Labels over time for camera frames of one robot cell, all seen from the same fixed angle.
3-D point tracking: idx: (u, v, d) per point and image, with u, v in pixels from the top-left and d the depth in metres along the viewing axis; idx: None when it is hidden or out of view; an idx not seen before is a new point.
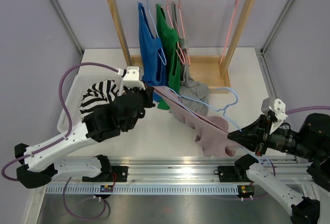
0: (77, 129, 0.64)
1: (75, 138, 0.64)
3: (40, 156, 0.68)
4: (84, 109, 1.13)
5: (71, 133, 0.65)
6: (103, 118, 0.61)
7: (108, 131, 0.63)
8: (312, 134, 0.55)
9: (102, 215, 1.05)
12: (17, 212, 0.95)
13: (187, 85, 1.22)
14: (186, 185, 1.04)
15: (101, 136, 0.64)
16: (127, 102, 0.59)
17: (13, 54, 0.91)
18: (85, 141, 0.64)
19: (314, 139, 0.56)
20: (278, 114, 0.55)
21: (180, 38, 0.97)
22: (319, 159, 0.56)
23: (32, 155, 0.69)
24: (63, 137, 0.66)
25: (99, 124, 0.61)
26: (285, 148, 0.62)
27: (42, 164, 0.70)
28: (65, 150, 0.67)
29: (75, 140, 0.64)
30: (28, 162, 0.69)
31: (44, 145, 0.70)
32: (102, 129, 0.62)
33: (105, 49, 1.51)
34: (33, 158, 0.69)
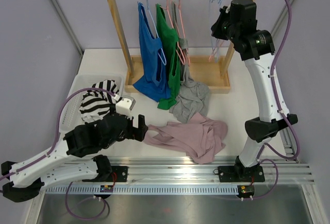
0: (59, 147, 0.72)
1: (56, 155, 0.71)
3: (24, 173, 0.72)
4: (84, 109, 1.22)
5: (53, 151, 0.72)
6: (84, 135, 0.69)
7: (90, 148, 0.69)
8: (233, 10, 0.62)
9: (102, 215, 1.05)
12: (17, 212, 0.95)
13: (187, 85, 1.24)
14: (186, 185, 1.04)
15: (82, 152, 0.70)
16: (115, 124, 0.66)
17: (12, 54, 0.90)
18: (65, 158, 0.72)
19: (235, 13, 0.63)
20: None
21: (180, 38, 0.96)
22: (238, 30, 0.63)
23: (16, 172, 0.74)
24: (45, 155, 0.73)
25: (80, 141, 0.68)
26: (225, 25, 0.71)
27: (27, 180, 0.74)
28: (50, 167, 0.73)
29: (56, 158, 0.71)
30: (13, 179, 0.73)
31: (28, 163, 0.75)
32: (82, 145, 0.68)
33: (105, 49, 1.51)
34: (18, 175, 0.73)
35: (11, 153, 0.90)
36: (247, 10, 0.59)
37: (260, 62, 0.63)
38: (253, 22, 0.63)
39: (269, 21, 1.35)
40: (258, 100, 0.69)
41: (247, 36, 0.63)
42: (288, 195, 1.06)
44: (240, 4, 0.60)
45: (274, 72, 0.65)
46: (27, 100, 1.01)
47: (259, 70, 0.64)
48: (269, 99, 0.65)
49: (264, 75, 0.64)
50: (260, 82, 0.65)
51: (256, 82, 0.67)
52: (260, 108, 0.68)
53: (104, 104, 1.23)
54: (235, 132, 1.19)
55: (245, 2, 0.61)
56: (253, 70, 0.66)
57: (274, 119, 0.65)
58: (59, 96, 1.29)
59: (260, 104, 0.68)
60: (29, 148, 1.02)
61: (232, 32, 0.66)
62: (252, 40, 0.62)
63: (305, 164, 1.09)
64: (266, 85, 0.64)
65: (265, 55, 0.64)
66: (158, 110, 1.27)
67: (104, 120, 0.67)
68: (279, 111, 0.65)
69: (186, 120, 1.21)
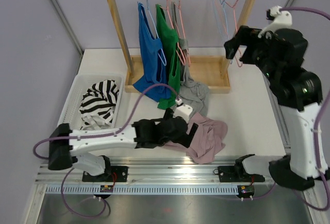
0: (127, 130, 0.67)
1: (123, 138, 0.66)
3: (86, 142, 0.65)
4: (84, 109, 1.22)
5: (120, 133, 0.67)
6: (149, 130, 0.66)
7: (150, 143, 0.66)
8: (277, 45, 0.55)
9: (102, 214, 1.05)
12: (17, 212, 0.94)
13: (187, 85, 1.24)
14: (186, 185, 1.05)
15: (143, 145, 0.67)
16: (179, 127, 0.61)
17: (12, 54, 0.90)
18: (128, 144, 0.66)
19: (279, 49, 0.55)
20: (271, 11, 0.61)
21: (180, 38, 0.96)
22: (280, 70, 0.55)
23: (79, 137, 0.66)
24: (113, 133, 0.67)
25: (145, 134, 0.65)
26: (258, 55, 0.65)
27: (83, 151, 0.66)
28: (111, 146, 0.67)
29: (122, 140, 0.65)
30: (72, 144, 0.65)
31: (92, 133, 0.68)
32: (147, 139, 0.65)
33: (105, 49, 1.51)
34: (79, 142, 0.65)
35: (11, 154, 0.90)
36: (296, 49, 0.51)
37: (303, 113, 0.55)
38: (299, 62, 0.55)
39: None
40: (292, 150, 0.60)
41: (291, 81, 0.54)
42: (287, 196, 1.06)
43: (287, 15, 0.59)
44: (288, 42, 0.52)
45: (318, 126, 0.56)
46: (27, 100, 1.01)
47: (300, 123, 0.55)
48: (308, 155, 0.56)
49: (306, 129, 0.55)
50: (300, 136, 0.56)
51: (294, 131, 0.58)
52: (294, 160, 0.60)
53: (104, 104, 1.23)
54: (235, 132, 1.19)
55: (294, 37, 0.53)
56: (293, 121, 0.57)
57: (310, 176, 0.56)
58: (59, 96, 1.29)
59: (295, 158, 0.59)
60: (29, 148, 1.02)
61: (270, 68, 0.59)
62: (297, 87, 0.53)
63: None
64: (308, 141, 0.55)
65: (312, 106, 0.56)
66: (159, 110, 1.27)
67: (169, 120, 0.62)
68: (318, 169, 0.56)
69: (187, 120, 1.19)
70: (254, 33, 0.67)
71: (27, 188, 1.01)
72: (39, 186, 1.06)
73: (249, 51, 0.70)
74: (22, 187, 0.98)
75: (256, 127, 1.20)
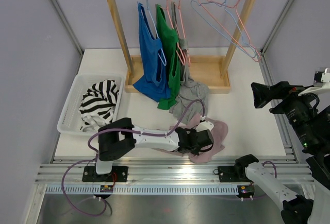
0: (172, 135, 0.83)
1: (170, 140, 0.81)
3: (146, 138, 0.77)
4: (84, 109, 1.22)
5: (169, 135, 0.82)
6: (185, 136, 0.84)
7: (186, 149, 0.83)
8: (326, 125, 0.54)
9: (103, 214, 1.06)
12: (17, 212, 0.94)
13: (187, 85, 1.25)
14: (186, 185, 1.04)
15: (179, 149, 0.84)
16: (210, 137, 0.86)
17: (12, 54, 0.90)
18: (171, 147, 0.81)
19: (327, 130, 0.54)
20: (323, 75, 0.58)
21: (180, 38, 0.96)
22: (324, 152, 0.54)
23: (141, 133, 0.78)
24: (165, 134, 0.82)
25: (183, 139, 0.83)
26: (295, 117, 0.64)
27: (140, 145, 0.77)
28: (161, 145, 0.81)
29: (170, 142, 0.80)
30: (135, 138, 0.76)
31: (148, 132, 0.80)
32: (183, 142, 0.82)
33: (105, 49, 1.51)
34: (140, 136, 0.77)
35: (11, 154, 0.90)
36: None
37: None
38: None
39: (270, 21, 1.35)
40: (317, 210, 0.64)
41: None
42: None
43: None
44: None
45: None
46: (27, 101, 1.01)
47: None
48: None
49: None
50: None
51: (323, 199, 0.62)
52: (315, 218, 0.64)
53: (104, 104, 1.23)
54: (236, 132, 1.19)
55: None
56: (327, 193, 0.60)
57: None
58: (59, 96, 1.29)
59: (317, 218, 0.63)
60: (29, 148, 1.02)
61: (309, 139, 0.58)
62: None
63: (305, 164, 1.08)
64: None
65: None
66: (159, 110, 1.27)
67: (203, 133, 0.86)
68: None
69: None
70: (295, 92, 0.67)
71: (28, 188, 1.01)
72: (39, 186, 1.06)
73: (283, 107, 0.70)
74: (22, 187, 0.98)
75: (256, 127, 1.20)
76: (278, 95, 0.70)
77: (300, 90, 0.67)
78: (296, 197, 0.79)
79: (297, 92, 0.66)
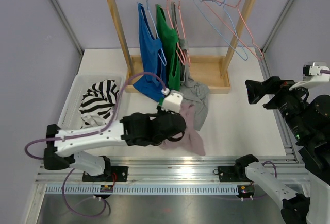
0: (113, 127, 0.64)
1: (109, 135, 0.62)
3: (71, 143, 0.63)
4: (84, 109, 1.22)
5: (106, 131, 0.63)
6: (141, 125, 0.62)
7: (143, 140, 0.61)
8: (315, 116, 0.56)
9: (102, 214, 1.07)
12: (17, 212, 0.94)
13: (187, 85, 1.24)
14: (186, 185, 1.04)
15: (135, 142, 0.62)
16: (176, 122, 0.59)
17: (12, 54, 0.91)
18: (117, 142, 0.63)
19: (315, 121, 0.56)
20: (310, 69, 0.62)
21: (180, 38, 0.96)
22: (315, 142, 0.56)
23: (63, 139, 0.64)
24: (98, 132, 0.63)
25: (135, 130, 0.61)
26: (287, 110, 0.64)
27: (69, 151, 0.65)
28: (98, 144, 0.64)
29: (108, 138, 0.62)
30: (57, 146, 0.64)
31: (77, 133, 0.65)
32: (137, 135, 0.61)
33: (105, 49, 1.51)
34: (64, 143, 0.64)
35: (11, 153, 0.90)
36: None
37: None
38: None
39: (270, 21, 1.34)
40: (313, 206, 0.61)
41: (325, 154, 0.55)
42: None
43: (323, 75, 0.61)
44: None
45: None
46: (27, 100, 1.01)
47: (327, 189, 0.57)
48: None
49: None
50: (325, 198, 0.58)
51: (318, 192, 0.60)
52: (312, 214, 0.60)
53: (104, 104, 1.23)
54: (236, 132, 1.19)
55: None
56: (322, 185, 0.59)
57: None
58: (59, 96, 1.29)
59: (314, 212, 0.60)
60: (29, 148, 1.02)
61: (300, 130, 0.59)
62: None
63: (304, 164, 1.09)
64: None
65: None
66: None
67: (167, 117, 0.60)
68: None
69: (199, 127, 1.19)
70: (285, 86, 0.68)
71: (28, 188, 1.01)
72: (39, 186, 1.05)
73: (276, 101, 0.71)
74: (22, 187, 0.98)
75: (256, 127, 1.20)
76: (270, 89, 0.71)
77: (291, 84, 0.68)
78: (296, 196, 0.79)
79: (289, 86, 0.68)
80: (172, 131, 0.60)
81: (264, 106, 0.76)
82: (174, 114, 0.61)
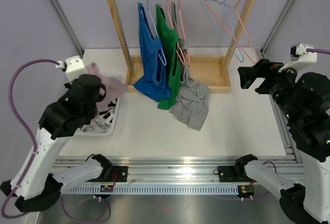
0: (40, 138, 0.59)
1: (44, 147, 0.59)
3: (27, 181, 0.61)
4: None
5: (39, 145, 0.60)
6: (60, 112, 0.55)
7: (72, 120, 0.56)
8: (302, 92, 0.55)
9: (102, 218, 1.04)
12: (17, 212, 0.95)
13: (187, 85, 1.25)
14: (186, 185, 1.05)
15: (68, 129, 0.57)
16: (87, 81, 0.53)
17: (12, 54, 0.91)
18: (55, 143, 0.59)
19: (304, 97, 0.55)
20: (297, 49, 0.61)
21: (180, 38, 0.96)
22: (303, 119, 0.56)
23: (18, 185, 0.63)
24: (35, 154, 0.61)
25: (57, 120, 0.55)
26: (277, 92, 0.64)
27: (35, 186, 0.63)
28: (48, 159, 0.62)
29: (45, 149, 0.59)
30: (21, 193, 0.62)
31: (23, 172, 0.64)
32: (62, 122, 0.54)
33: (105, 49, 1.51)
34: (22, 187, 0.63)
35: (10, 154, 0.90)
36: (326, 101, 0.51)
37: (326, 164, 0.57)
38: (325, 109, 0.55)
39: (270, 21, 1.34)
40: (309, 190, 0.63)
41: (313, 131, 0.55)
42: None
43: (311, 54, 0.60)
44: (316, 92, 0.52)
45: None
46: (27, 100, 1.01)
47: (321, 172, 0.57)
48: (325, 201, 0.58)
49: (327, 177, 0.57)
50: (318, 179, 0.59)
51: (311, 175, 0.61)
52: (309, 200, 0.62)
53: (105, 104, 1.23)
54: (235, 133, 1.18)
55: (323, 88, 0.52)
56: (314, 166, 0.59)
57: (327, 221, 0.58)
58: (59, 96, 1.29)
59: (310, 197, 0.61)
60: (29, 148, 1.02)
61: (290, 109, 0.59)
62: (319, 136, 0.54)
63: None
64: (326, 189, 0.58)
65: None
66: (158, 110, 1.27)
67: (71, 88, 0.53)
68: None
69: (199, 127, 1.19)
70: (275, 68, 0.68)
71: None
72: None
73: (266, 85, 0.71)
74: None
75: (256, 126, 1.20)
76: (261, 72, 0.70)
77: (280, 66, 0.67)
78: (295, 186, 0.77)
79: (278, 69, 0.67)
80: (92, 93, 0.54)
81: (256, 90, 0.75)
82: (71, 82, 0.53)
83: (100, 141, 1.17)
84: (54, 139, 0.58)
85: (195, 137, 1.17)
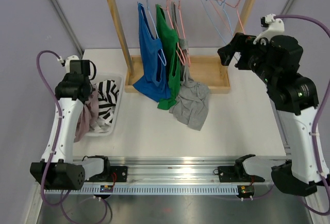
0: (64, 104, 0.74)
1: (69, 109, 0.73)
3: (62, 143, 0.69)
4: None
5: (65, 111, 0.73)
6: (71, 83, 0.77)
7: (83, 86, 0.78)
8: (274, 52, 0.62)
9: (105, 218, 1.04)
12: (17, 212, 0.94)
13: (187, 85, 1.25)
14: (186, 185, 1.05)
15: (81, 93, 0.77)
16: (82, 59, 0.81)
17: (12, 54, 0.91)
18: (75, 106, 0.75)
19: (276, 56, 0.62)
20: (266, 18, 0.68)
21: (180, 38, 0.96)
22: (277, 75, 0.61)
23: (53, 151, 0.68)
24: (61, 118, 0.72)
25: (72, 85, 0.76)
26: (254, 62, 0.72)
27: (68, 150, 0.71)
28: (72, 123, 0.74)
29: (70, 110, 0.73)
30: (58, 158, 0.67)
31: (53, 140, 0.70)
32: (77, 85, 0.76)
33: (105, 49, 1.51)
34: (58, 153, 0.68)
35: (11, 153, 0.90)
36: (292, 54, 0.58)
37: (300, 117, 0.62)
38: (295, 68, 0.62)
39: None
40: (294, 153, 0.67)
41: (286, 87, 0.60)
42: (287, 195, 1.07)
43: (280, 22, 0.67)
44: (284, 49, 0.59)
45: (315, 129, 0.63)
46: (27, 100, 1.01)
47: (299, 127, 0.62)
48: (308, 158, 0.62)
49: (304, 132, 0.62)
50: (298, 137, 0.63)
51: (292, 137, 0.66)
52: (295, 164, 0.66)
53: (104, 104, 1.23)
54: (235, 133, 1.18)
55: (289, 45, 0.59)
56: (292, 123, 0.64)
57: (312, 181, 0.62)
58: None
59: (295, 162, 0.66)
60: (29, 148, 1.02)
61: (267, 74, 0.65)
62: (293, 92, 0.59)
63: None
64: (307, 145, 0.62)
65: (307, 110, 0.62)
66: (158, 110, 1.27)
67: (72, 66, 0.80)
68: (319, 172, 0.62)
69: (199, 127, 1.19)
70: (249, 40, 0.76)
71: (27, 188, 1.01)
72: (39, 186, 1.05)
73: (243, 58, 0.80)
74: (22, 186, 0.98)
75: (256, 126, 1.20)
76: (238, 46, 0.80)
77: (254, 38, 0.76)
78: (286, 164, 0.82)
79: (251, 40, 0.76)
80: (85, 68, 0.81)
81: (236, 67, 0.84)
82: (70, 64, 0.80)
83: (100, 141, 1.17)
84: (76, 100, 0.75)
85: (195, 137, 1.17)
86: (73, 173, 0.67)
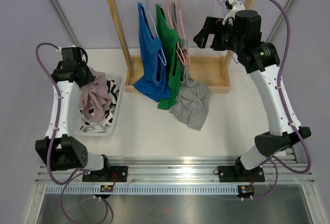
0: (62, 85, 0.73)
1: (67, 90, 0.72)
3: (64, 120, 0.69)
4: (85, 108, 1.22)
5: (63, 91, 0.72)
6: (66, 69, 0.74)
7: (77, 70, 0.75)
8: (237, 22, 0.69)
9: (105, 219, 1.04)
12: (17, 213, 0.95)
13: (187, 85, 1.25)
14: (186, 185, 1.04)
15: (78, 78, 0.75)
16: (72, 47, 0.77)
17: (12, 54, 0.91)
18: (73, 89, 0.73)
19: (240, 25, 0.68)
20: (229, 0, 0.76)
21: (181, 38, 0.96)
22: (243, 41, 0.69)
23: (56, 127, 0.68)
24: (60, 98, 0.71)
25: (68, 71, 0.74)
26: (226, 38, 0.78)
27: (70, 127, 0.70)
28: (72, 103, 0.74)
29: (68, 91, 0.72)
30: (62, 133, 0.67)
31: (54, 118, 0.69)
32: (72, 71, 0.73)
33: (105, 49, 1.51)
34: (61, 128, 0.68)
35: (11, 154, 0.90)
36: (252, 22, 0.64)
37: (265, 73, 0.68)
38: (258, 34, 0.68)
39: (269, 21, 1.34)
40: (268, 114, 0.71)
41: (251, 49, 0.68)
42: (287, 196, 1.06)
43: (241, 3, 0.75)
44: (245, 17, 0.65)
45: (280, 83, 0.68)
46: (27, 101, 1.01)
47: (265, 82, 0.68)
48: (279, 112, 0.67)
49: (270, 87, 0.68)
50: (268, 93, 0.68)
51: (264, 97, 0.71)
52: (270, 123, 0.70)
53: None
54: (235, 132, 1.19)
55: (249, 14, 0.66)
56: (259, 81, 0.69)
57: (285, 132, 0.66)
58: None
59: (270, 121, 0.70)
60: (29, 148, 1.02)
61: (238, 45, 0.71)
62: (256, 53, 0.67)
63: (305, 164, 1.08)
64: (276, 99, 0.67)
65: (271, 67, 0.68)
66: (158, 110, 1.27)
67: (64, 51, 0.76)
68: (291, 124, 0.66)
69: (199, 127, 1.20)
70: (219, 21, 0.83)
71: (28, 188, 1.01)
72: (39, 186, 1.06)
73: (216, 39, 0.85)
74: (22, 186, 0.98)
75: (256, 126, 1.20)
76: (211, 28, 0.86)
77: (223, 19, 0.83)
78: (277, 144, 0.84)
79: (221, 21, 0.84)
80: (78, 53, 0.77)
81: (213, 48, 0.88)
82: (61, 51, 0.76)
83: (100, 141, 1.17)
84: (72, 83, 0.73)
85: (195, 137, 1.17)
86: (77, 148, 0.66)
